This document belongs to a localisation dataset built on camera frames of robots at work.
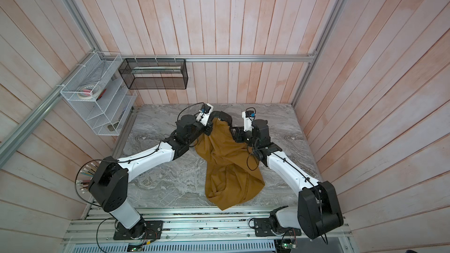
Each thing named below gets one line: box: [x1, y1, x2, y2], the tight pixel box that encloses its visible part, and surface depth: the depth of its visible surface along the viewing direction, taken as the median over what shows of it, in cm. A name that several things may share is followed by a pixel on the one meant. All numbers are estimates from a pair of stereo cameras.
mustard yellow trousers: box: [194, 117, 266, 211], surface depth 85 cm
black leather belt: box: [208, 110, 233, 128], surface depth 79 cm
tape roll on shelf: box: [77, 84, 102, 100], surface depth 75 cm
